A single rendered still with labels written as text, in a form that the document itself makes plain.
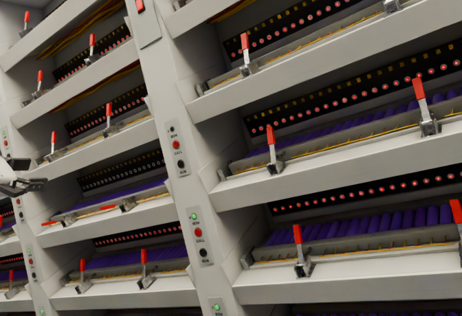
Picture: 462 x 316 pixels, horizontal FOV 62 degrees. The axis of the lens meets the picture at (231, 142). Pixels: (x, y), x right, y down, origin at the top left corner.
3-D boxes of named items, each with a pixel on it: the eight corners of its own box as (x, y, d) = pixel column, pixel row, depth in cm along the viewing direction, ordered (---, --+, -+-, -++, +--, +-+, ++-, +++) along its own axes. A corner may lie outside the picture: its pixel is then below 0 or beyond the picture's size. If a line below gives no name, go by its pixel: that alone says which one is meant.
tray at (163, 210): (183, 219, 85) (164, 181, 84) (42, 249, 119) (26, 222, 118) (226, 178, 102) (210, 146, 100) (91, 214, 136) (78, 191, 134)
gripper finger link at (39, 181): (12, 190, 82) (43, 189, 87) (17, 198, 80) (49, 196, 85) (15, 177, 81) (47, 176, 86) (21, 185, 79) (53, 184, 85)
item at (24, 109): (143, 56, 89) (115, -2, 86) (16, 129, 123) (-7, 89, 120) (190, 42, 105) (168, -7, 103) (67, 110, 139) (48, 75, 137)
